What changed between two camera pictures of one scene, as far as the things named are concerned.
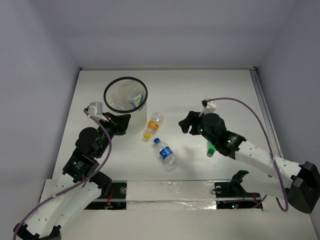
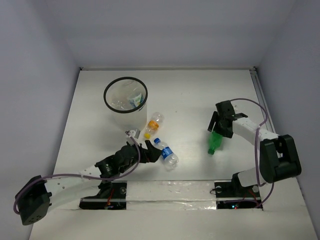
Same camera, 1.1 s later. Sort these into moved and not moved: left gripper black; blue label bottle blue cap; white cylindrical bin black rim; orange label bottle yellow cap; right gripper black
Moved: right gripper black; left gripper black
Not moved: orange label bottle yellow cap; blue label bottle blue cap; white cylindrical bin black rim
